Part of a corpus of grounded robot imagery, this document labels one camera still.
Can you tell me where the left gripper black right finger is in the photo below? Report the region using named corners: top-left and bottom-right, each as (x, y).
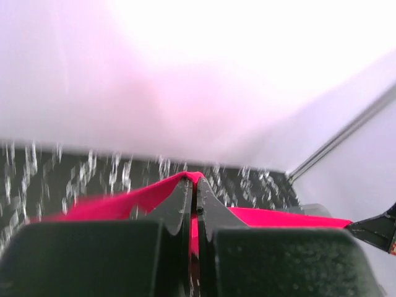
top-left (197, 178), bottom-right (382, 296)

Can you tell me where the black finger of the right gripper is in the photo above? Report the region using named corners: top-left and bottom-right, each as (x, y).
top-left (345, 204), bottom-right (395, 252)

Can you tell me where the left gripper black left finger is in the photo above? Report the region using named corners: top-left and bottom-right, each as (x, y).
top-left (1, 178), bottom-right (192, 296)

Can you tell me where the pink red t shirt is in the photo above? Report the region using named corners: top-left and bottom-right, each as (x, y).
top-left (30, 170), bottom-right (353, 257)

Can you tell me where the clear plastic bin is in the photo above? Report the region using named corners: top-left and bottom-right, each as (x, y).
top-left (275, 204), bottom-right (332, 218)

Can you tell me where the black marble pattern mat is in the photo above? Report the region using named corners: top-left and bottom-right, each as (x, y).
top-left (1, 143), bottom-right (299, 245)

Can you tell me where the right aluminium frame post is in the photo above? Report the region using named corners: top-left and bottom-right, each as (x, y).
top-left (288, 85), bottom-right (395, 183)

